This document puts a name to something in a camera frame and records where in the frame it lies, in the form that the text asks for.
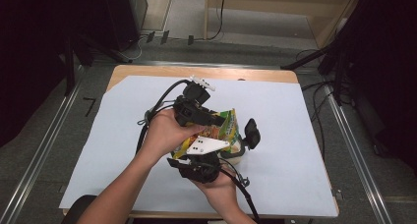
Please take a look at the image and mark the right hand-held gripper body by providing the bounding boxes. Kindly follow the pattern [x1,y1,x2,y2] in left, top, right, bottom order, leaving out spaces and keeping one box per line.
[178,136,231,185]

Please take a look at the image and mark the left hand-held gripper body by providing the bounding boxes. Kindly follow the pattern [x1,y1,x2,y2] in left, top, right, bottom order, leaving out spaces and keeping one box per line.
[172,75,216,128]

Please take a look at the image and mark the yellow seasoning pouch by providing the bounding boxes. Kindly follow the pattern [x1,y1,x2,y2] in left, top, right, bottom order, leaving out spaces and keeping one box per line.
[171,108,244,160]

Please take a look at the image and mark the clear jar with black lid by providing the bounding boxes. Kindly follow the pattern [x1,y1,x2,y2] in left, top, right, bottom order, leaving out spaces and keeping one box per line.
[217,118,263,166]

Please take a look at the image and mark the person's right hand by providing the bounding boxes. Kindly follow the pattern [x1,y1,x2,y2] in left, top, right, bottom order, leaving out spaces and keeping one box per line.
[191,169,238,207]

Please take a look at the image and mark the person's left hand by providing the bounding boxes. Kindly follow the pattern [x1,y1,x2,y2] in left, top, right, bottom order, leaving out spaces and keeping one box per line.
[136,107,207,168]

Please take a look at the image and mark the wooden table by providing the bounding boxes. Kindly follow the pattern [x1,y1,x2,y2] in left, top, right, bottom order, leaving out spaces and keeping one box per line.
[62,64,340,220]

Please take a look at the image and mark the white table sheet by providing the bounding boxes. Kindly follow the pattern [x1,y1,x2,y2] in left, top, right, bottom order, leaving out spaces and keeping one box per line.
[58,75,339,218]

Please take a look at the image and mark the black stand leg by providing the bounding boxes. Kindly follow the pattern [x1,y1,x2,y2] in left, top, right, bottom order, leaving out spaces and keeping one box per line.
[279,43,345,71]

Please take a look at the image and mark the black rounded object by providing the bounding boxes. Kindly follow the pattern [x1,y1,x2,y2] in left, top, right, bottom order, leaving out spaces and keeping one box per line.
[61,194,99,224]

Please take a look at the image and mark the black cabinet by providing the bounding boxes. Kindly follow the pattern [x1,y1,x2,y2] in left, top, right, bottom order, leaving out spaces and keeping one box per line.
[70,0,149,53]

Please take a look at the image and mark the black curtain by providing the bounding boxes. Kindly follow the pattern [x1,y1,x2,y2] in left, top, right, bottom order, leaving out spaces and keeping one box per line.
[0,0,73,148]
[340,0,417,173]

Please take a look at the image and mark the left hand-held gripper cable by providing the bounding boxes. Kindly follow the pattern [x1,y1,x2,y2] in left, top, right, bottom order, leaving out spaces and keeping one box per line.
[135,79,193,154]

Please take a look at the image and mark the hand-held gripper cable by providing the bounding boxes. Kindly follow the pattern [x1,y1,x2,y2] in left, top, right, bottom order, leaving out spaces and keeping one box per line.
[217,164,262,224]
[135,79,193,154]

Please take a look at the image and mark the right hand-held gripper cable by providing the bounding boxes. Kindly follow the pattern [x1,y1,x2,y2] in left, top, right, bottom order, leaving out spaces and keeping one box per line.
[217,164,262,224]

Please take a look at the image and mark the white floor cable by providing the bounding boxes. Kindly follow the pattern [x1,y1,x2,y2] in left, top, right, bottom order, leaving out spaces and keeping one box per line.
[116,36,145,62]

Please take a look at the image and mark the black hanging cable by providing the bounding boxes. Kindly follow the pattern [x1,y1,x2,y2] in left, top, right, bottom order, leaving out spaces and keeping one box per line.
[208,0,228,41]

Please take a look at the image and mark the light wooden frame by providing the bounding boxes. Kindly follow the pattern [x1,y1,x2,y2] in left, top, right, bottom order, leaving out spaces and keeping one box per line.
[204,0,363,50]

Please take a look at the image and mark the black stand post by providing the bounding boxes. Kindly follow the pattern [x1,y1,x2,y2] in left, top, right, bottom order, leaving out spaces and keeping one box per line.
[63,36,77,97]

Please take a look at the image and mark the metal floor rail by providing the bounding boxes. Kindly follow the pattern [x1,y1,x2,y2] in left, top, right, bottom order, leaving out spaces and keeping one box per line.
[0,81,85,224]
[323,84,394,224]

